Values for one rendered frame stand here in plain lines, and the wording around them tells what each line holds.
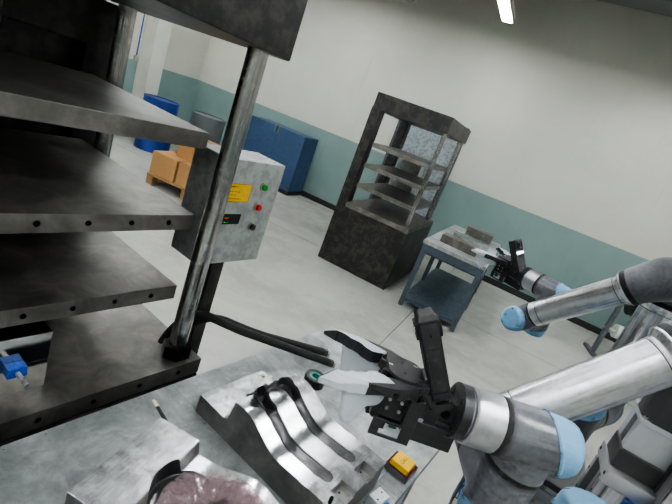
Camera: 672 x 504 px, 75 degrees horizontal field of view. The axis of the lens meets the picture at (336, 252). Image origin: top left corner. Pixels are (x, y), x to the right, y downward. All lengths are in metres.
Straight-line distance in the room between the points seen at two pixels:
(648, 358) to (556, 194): 6.69
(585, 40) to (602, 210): 2.43
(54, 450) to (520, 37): 7.43
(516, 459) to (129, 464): 0.79
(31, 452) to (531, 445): 1.06
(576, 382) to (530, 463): 0.19
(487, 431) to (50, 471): 0.96
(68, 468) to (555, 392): 1.03
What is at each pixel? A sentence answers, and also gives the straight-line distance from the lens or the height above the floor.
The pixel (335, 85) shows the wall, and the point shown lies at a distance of 8.37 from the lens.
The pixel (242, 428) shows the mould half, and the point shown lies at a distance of 1.28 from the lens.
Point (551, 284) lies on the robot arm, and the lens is 1.56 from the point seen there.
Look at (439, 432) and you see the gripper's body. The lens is 0.61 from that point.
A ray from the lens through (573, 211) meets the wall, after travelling 7.46.
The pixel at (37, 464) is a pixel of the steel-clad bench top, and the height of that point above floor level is 0.80.
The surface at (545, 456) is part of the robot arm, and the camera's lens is 0.64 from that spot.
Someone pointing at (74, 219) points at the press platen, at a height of 1.28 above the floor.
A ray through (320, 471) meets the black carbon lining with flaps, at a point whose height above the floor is 0.88.
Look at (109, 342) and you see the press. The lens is 1.65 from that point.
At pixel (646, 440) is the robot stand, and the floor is 1.34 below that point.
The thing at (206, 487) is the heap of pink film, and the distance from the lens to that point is 1.12.
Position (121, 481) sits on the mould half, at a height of 0.91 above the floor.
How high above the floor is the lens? 1.73
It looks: 17 degrees down
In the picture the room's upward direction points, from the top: 21 degrees clockwise
